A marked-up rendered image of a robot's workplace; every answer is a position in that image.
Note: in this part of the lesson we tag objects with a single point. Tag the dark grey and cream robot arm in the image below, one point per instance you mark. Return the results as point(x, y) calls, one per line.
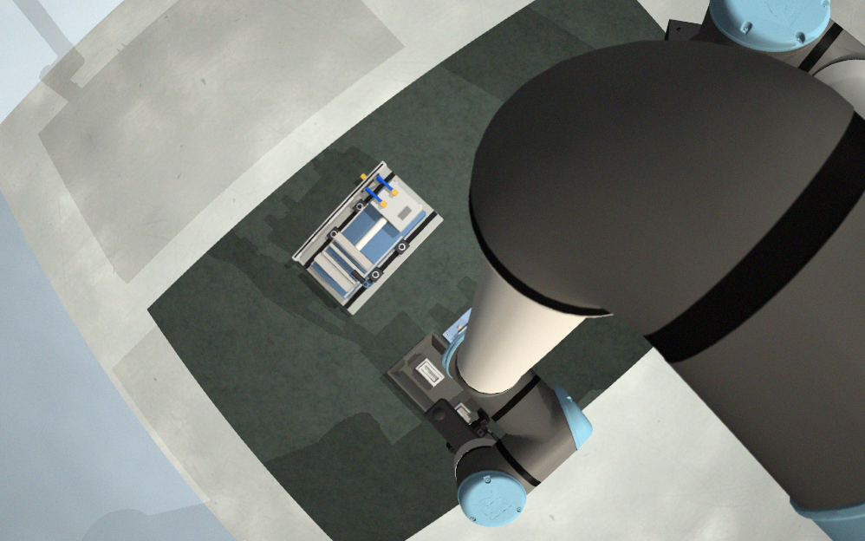
point(711, 197)

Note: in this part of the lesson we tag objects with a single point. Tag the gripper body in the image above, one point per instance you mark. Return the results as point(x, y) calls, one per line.
point(482, 430)

